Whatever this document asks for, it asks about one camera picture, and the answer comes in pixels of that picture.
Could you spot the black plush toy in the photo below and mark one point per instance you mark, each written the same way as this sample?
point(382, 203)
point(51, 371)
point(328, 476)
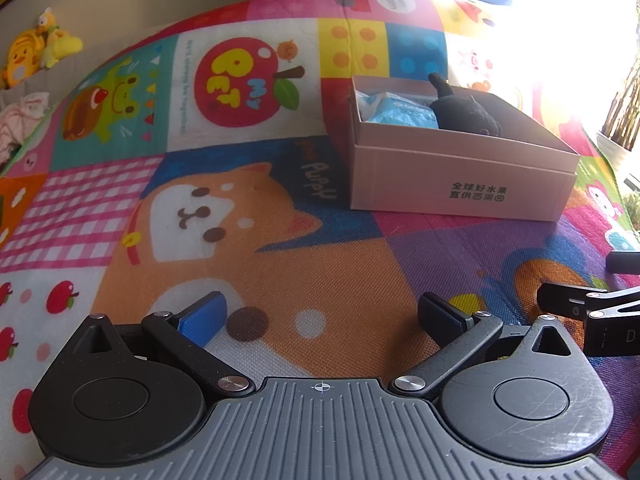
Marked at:
point(465, 110)

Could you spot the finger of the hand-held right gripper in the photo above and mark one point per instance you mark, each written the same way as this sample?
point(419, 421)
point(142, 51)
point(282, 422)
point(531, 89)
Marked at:
point(565, 300)
point(624, 261)

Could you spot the yellow duck plush toy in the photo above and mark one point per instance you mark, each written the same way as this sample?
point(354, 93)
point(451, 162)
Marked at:
point(57, 42)

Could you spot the grey sofa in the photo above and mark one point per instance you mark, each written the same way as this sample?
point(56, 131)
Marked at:
point(82, 62)

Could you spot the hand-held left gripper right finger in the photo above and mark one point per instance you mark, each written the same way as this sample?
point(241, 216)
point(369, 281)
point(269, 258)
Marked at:
point(439, 317)

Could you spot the yellow tiger plush toy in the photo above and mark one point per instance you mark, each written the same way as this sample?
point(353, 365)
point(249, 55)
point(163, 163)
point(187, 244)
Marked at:
point(20, 57)

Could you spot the blue white tissue pack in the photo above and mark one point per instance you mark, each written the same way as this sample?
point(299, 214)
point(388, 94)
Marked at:
point(400, 112)

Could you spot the pink cardboard box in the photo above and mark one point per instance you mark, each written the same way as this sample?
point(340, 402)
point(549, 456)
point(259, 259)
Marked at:
point(450, 170)

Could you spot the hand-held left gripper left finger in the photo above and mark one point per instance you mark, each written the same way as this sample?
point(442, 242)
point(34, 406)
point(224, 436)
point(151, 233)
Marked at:
point(205, 318)

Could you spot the bamboo plant in white pot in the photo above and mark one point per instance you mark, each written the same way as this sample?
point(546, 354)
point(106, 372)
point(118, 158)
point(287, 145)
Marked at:
point(620, 147)

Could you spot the colourful cartoon play mat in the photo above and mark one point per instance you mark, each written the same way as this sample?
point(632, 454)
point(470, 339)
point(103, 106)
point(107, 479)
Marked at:
point(325, 260)

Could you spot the pink patterned cloth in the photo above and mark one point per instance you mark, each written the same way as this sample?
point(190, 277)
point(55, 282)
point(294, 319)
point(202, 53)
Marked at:
point(20, 120)

